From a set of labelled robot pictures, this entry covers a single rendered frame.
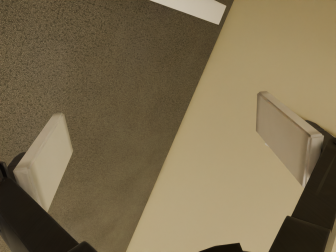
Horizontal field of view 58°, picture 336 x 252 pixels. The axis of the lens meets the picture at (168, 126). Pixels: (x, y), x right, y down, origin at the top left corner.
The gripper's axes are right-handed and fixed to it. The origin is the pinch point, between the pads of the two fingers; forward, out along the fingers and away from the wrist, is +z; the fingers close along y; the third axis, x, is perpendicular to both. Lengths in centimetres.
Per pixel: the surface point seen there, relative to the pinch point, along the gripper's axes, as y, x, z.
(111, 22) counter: -4.7, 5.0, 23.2
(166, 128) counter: 1.6, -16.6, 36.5
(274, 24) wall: 21.9, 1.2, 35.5
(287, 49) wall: 23.0, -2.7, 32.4
